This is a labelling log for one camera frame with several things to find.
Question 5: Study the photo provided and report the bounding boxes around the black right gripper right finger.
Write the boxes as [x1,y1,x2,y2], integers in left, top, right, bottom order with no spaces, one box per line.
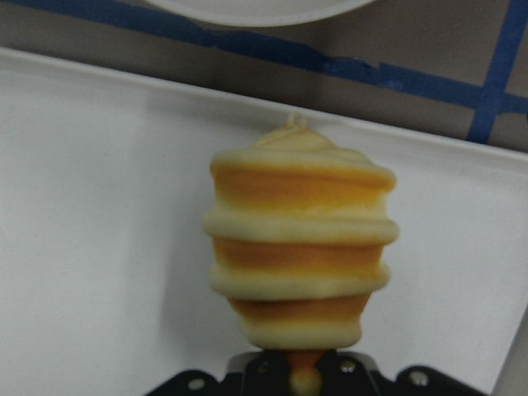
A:
[316,351,482,396]

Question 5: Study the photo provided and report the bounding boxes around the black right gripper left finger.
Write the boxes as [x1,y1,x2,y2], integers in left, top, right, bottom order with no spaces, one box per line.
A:
[148,351,290,396]

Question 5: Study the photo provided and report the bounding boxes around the white shallow plate with lemon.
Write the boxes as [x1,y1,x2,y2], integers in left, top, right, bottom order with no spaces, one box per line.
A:
[148,0,372,27]

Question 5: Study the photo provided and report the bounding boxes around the white rectangular tray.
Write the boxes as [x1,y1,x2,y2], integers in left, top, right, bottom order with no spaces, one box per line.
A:
[1,49,527,395]

